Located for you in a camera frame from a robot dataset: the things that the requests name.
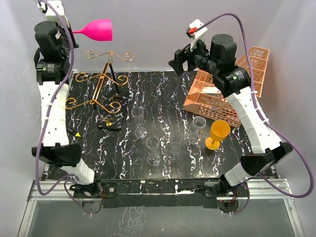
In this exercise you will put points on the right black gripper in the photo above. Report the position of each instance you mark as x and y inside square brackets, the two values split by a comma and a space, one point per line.
[186, 53]

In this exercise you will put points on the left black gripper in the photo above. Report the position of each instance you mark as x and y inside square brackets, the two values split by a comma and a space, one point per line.
[60, 28]

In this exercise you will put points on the pink plastic wine glass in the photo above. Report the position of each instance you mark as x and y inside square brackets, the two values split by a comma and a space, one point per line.
[98, 30]

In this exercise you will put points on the clear wine glass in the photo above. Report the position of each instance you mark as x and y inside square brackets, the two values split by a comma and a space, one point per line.
[153, 144]
[197, 132]
[176, 138]

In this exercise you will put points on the orange plastic wine glass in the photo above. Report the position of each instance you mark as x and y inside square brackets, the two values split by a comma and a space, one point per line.
[218, 132]

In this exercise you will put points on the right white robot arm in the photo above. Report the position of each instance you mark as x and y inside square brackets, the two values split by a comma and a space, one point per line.
[234, 83]

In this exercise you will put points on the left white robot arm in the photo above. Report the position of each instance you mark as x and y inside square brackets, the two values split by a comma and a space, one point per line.
[52, 66]

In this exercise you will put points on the tall clear flute glass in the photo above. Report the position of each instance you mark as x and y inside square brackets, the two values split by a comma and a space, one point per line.
[138, 117]

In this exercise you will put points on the clear wine glass front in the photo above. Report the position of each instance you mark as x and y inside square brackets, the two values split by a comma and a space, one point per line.
[153, 144]

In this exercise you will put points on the peach plastic organiser basket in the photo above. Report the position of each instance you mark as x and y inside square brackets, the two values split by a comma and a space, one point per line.
[216, 107]

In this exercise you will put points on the small white box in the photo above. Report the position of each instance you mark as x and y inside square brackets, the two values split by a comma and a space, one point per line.
[212, 91]

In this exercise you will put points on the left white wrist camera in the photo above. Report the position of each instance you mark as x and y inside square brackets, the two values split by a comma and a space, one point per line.
[57, 14]

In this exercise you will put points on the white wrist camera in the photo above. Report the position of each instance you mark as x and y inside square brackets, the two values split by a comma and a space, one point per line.
[57, 14]
[195, 33]

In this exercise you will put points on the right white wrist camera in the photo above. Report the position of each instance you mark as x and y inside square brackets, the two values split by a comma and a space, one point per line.
[195, 33]

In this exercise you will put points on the gold wire wine glass rack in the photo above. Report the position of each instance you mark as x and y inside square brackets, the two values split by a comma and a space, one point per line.
[109, 96]

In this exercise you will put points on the black base frame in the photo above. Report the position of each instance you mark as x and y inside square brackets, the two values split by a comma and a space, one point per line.
[199, 192]

